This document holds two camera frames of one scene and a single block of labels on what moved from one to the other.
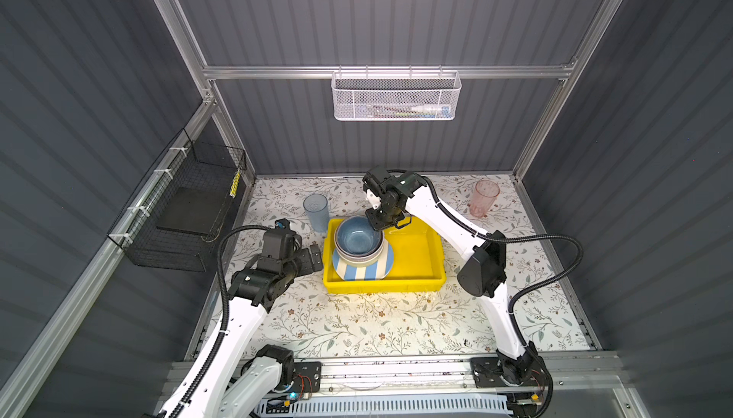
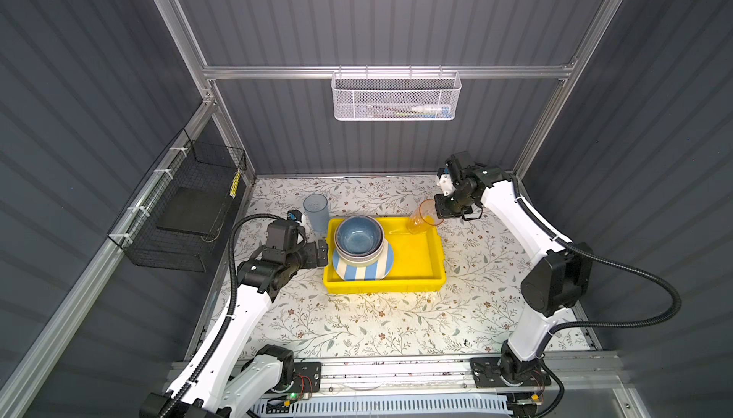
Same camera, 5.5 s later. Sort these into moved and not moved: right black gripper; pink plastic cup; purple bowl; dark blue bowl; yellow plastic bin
Moved: right black gripper; pink plastic cup
Not moved: yellow plastic bin; purple bowl; dark blue bowl
